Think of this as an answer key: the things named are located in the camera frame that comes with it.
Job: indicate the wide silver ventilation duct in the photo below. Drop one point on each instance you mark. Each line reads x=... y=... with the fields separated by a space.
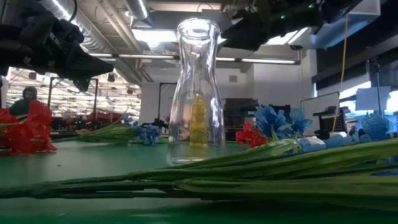
x=93 y=37

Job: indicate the red flower bunch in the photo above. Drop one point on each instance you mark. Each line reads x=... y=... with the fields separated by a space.
x=31 y=130

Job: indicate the white partition panel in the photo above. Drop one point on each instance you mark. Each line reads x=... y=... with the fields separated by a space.
x=320 y=105

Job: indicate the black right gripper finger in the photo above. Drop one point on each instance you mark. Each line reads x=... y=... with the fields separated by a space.
x=245 y=35

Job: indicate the white rectangular screen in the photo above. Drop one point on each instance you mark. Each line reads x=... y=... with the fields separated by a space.
x=373 y=98

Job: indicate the yellow glass vase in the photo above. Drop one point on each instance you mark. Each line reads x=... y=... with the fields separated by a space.
x=199 y=124

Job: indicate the small red flower sprig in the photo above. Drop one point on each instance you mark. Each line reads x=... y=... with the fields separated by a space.
x=248 y=137

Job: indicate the black equipment cabinet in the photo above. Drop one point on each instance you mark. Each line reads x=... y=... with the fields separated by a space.
x=241 y=109

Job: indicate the black security camera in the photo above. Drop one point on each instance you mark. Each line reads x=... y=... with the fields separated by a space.
x=296 y=47

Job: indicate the red equipment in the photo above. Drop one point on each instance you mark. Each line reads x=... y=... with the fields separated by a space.
x=102 y=116

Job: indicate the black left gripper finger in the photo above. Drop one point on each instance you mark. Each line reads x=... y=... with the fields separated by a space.
x=82 y=84
x=90 y=67

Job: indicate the black shelf cart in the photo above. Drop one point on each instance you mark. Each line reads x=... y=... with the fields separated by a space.
x=329 y=121

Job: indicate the long ceiling light bar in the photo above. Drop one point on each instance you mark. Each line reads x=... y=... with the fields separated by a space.
x=264 y=61

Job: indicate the clear glass vase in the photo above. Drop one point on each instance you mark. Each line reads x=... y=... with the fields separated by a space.
x=183 y=109

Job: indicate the person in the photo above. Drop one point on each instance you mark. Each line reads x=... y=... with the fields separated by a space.
x=26 y=99

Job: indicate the white ceiling air duct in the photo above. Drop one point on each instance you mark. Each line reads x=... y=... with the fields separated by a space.
x=351 y=31

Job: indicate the black ceiling spotlight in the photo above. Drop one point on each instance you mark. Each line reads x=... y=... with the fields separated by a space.
x=111 y=77

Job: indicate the grey wall vent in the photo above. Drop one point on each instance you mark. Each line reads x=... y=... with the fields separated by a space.
x=233 y=78

